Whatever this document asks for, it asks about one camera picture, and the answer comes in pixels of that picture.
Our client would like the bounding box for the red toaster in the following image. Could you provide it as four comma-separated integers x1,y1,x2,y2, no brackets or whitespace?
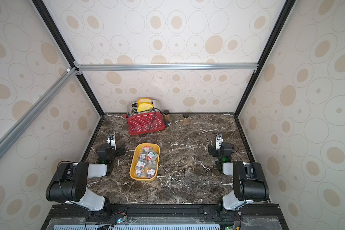
124,99,166,135

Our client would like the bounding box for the yellow toast slice rear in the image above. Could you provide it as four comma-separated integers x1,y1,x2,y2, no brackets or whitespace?
138,98,153,106

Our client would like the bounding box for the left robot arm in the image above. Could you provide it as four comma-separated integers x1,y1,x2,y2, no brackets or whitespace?
46,144,126,214

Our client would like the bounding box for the left spice jar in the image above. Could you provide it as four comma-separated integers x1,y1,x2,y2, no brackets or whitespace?
163,110,170,122

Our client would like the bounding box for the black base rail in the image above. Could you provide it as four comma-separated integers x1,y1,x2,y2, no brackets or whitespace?
42,203,288,230

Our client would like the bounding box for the spice jar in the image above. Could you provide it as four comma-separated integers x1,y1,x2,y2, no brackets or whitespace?
183,113,189,125
163,110,170,122

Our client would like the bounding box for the yellow toast slice front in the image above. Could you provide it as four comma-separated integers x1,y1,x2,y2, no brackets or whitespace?
137,102,154,113

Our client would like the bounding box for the right spice jar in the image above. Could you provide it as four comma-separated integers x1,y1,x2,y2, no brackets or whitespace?
183,113,189,125

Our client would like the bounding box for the yellow toast slice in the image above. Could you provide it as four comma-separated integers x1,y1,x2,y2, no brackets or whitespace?
137,102,154,113
138,98,153,106

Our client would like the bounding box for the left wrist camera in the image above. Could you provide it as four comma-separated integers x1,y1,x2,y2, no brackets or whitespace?
106,134,116,149

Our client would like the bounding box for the yellow storage tray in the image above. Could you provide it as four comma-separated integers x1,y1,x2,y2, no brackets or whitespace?
129,143,160,182

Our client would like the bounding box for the horizontal aluminium rail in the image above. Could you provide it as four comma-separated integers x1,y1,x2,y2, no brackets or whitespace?
77,63,258,71

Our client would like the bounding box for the left aluminium rail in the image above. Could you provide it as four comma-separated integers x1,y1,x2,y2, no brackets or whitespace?
0,67,77,159

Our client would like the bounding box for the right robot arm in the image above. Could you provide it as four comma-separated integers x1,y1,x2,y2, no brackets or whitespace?
208,142,270,211

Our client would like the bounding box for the paper clip box in tray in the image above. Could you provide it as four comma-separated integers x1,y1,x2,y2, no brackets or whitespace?
147,151,158,160
139,153,147,160
135,161,146,171
146,168,156,178

